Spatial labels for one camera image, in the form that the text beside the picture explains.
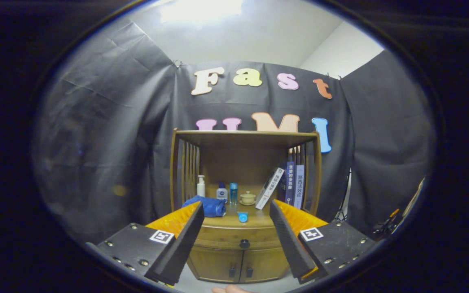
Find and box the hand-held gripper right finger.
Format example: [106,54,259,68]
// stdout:
[269,199,378,284]

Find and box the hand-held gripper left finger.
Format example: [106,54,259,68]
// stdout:
[95,201,205,286]

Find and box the wooden cabinet door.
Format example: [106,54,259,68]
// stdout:
[186,246,243,283]
[241,246,291,283]

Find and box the wooden countertop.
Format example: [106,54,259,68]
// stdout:
[194,199,314,228]

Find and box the wooden cabinet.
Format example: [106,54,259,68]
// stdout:
[170,128,323,284]

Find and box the blue folded towel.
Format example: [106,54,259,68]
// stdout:
[182,195,227,218]

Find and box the black book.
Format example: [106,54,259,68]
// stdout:
[277,173,288,202]

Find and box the pale lilac book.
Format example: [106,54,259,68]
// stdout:
[294,164,305,209]

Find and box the white book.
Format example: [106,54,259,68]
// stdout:
[255,167,285,210]

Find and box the dark blue book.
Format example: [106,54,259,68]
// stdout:
[285,161,296,205]

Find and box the black and orange device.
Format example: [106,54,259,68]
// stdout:
[373,208,402,236]

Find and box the black backdrop cloth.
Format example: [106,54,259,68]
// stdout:
[33,18,438,245]

